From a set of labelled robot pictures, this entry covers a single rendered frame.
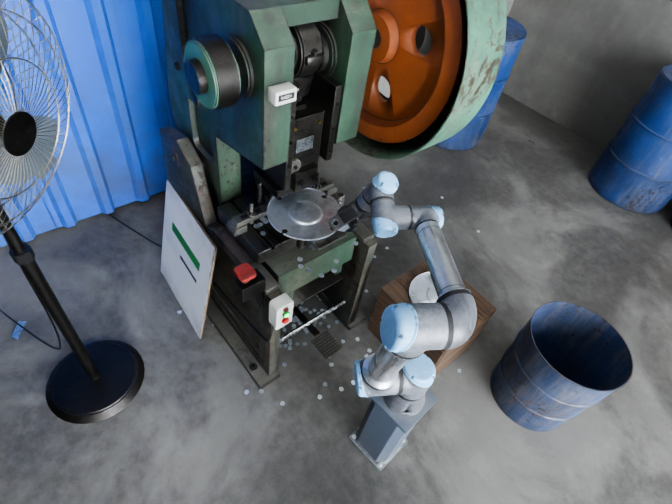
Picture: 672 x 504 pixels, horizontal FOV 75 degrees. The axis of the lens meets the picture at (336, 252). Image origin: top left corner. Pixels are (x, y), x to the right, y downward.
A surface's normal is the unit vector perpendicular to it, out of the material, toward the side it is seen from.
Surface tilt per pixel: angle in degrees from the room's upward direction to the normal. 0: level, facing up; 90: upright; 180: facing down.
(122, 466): 0
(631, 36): 90
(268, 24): 45
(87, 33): 90
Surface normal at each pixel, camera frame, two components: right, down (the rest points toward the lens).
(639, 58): -0.76, 0.40
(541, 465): 0.13, -0.67
